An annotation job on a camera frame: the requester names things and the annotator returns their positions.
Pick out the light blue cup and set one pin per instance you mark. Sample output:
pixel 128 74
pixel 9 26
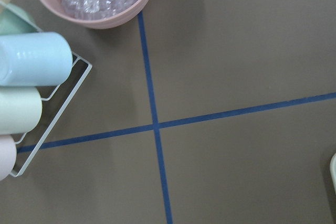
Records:
pixel 35 59

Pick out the light green cup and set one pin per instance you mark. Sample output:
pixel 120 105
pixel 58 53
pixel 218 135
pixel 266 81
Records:
pixel 21 109

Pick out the pink cup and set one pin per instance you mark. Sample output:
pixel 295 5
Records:
pixel 8 155

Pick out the white divided bear tray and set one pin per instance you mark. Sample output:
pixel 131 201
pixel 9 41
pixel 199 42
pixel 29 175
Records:
pixel 333 170

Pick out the white wire cup rack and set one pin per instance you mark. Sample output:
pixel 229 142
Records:
pixel 54 100

